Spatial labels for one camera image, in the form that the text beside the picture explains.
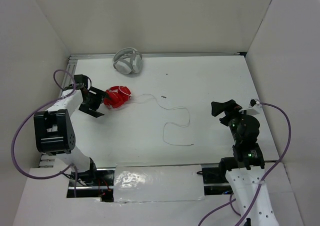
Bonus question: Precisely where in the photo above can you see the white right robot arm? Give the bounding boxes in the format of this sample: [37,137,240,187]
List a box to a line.
[211,100,279,225]

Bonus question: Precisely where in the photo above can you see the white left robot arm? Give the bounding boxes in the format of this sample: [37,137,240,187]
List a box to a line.
[33,74,107,185]

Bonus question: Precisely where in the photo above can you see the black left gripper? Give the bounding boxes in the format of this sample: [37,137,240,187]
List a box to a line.
[79,86,110,117]

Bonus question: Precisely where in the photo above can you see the white headphone cable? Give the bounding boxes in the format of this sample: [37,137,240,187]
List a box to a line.
[119,85,195,146]

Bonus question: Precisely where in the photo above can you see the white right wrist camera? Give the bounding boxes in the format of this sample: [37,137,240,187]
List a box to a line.
[240,99,262,116]

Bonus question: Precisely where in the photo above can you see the white grey headphones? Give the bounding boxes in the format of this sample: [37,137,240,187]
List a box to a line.
[112,48,143,75]

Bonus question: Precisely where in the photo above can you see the white taped cover panel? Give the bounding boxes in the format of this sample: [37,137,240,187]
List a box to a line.
[113,165,205,202]

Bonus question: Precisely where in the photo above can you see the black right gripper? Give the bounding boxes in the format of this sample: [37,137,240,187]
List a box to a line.
[211,98,250,143]

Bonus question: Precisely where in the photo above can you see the red headphones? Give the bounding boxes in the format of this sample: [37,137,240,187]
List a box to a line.
[103,86,132,109]

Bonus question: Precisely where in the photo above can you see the aluminium frame rail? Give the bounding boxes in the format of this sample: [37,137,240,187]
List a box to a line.
[69,52,247,61]

